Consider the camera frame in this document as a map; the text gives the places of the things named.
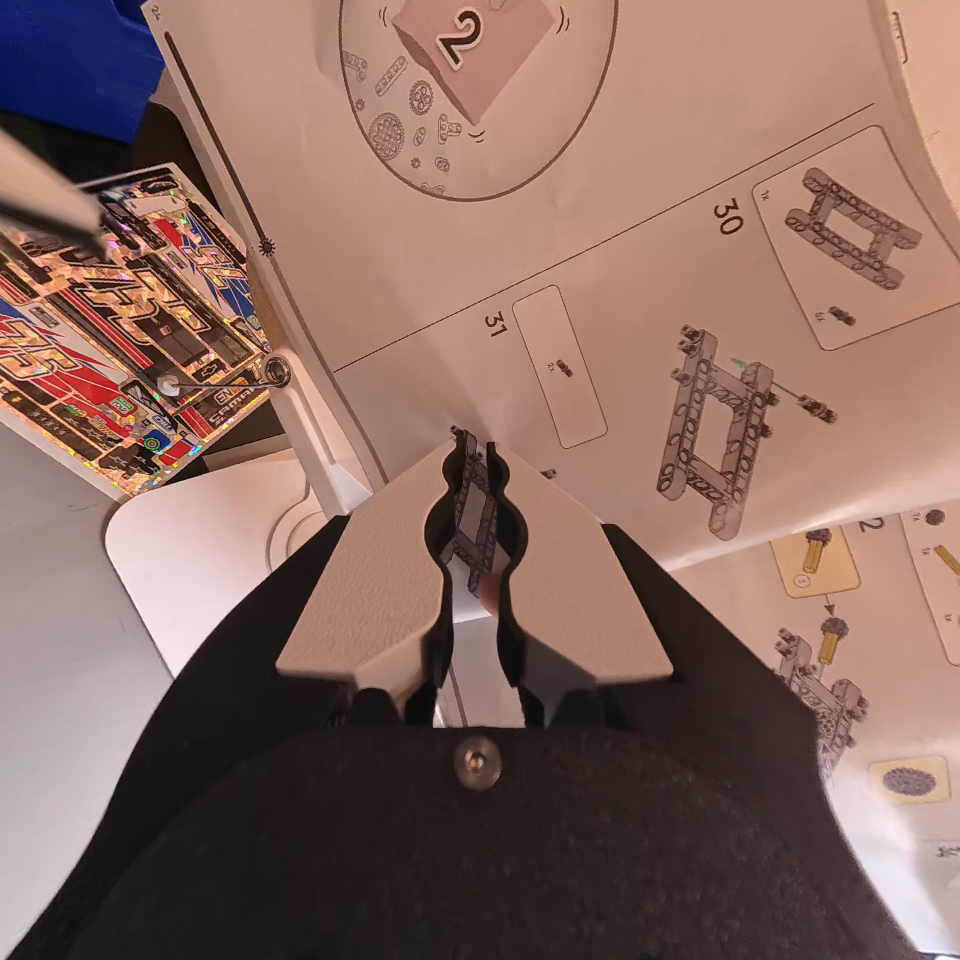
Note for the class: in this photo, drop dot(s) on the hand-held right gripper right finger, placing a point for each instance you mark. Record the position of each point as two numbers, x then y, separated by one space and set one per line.
585 600

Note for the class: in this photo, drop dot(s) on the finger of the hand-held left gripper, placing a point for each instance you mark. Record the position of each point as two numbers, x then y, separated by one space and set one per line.
45 191

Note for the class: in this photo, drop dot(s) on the lego instruction booklet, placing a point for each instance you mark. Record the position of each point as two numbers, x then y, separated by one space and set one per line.
637 225

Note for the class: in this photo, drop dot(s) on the shiny sticker sheet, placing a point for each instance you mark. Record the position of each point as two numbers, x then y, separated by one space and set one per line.
112 360

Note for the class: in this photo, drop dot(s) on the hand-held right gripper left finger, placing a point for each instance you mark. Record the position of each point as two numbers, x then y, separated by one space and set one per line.
367 592

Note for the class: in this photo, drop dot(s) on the blue storage bin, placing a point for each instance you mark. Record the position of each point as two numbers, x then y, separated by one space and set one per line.
67 60

